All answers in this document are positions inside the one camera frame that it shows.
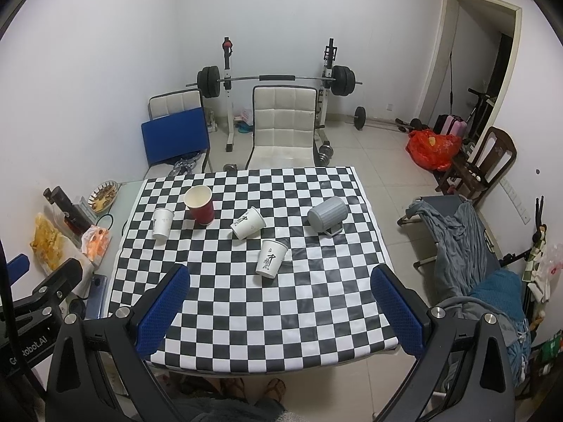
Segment small white paper cup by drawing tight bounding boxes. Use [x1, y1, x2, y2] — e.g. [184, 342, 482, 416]
[152, 208, 174, 241]

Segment red paper cup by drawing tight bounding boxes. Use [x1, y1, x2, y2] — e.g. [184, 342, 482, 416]
[183, 185, 215, 226]

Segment white paper cup with calligraphy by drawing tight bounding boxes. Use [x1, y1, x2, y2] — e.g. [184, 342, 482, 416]
[256, 239, 289, 279]

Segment white paper cup lying sideways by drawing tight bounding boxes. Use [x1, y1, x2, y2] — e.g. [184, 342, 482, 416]
[231, 207, 266, 240]

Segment blue smartphone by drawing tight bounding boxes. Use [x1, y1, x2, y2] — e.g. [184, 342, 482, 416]
[85, 274, 108, 320]

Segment teal blanket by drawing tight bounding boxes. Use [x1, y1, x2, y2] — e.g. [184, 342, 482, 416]
[469, 269, 531, 366]

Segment grey blanket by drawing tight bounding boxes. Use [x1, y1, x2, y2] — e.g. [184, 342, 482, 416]
[404, 197, 536, 388]

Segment yellow snack bag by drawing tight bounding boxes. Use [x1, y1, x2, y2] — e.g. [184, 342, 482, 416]
[30, 213, 71, 274]

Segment orange snack packet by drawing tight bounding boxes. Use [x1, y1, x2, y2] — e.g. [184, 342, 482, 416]
[81, 226, 112, 266]

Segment snack plate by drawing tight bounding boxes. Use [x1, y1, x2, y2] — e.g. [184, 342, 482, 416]
[87, 180, 119, 213]

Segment grey ribbed plastic mug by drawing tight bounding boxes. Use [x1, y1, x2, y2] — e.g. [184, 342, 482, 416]
[307, 197, 349, 236]

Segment person's feet in sandals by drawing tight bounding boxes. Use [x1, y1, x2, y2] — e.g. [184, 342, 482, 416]
[228, 377, 288, 403]

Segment checkered black white tablecloth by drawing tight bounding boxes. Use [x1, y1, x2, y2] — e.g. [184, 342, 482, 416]
[106, 167, 398, 375]

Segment red plastic bag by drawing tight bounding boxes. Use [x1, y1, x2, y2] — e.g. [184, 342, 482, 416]
[406, 130, 462, 172]

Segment dark wooden chair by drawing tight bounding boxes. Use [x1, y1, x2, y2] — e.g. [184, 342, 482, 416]
[435, 127, 517, 207]

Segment black dumbbell on floor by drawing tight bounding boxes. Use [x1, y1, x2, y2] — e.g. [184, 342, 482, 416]
[315, 142, 334, 167]

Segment pink suitcase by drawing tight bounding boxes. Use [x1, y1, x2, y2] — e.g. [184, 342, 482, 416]
[440, 115, 468, 138]

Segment blue backed chair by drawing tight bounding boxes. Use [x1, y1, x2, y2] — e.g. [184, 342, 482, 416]
[141, 89, 213, 179]

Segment small dumbbell bar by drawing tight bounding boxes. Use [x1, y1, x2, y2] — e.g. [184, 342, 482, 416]
[353, 106, 429, 133]

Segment white padded chair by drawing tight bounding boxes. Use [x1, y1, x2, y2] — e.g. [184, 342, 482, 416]
[246, 86, 317, 170]

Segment barbell with black plates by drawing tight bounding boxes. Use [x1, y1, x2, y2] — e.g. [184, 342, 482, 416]
[186, 66, 363, 98]

